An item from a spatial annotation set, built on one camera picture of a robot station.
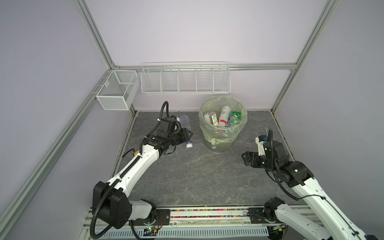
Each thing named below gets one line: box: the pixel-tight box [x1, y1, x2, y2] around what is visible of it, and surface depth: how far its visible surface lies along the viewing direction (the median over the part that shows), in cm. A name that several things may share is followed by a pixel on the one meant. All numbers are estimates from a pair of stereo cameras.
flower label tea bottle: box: [203, 111, 219, 126], surface depth 86 cm
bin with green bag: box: [199, 96, 248, 153], surface depth 87 cm
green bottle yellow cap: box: [230, 111, 242, 125], surface depth 86 cm
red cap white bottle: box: [218, 105, 231, 128], surface depth 88 cm
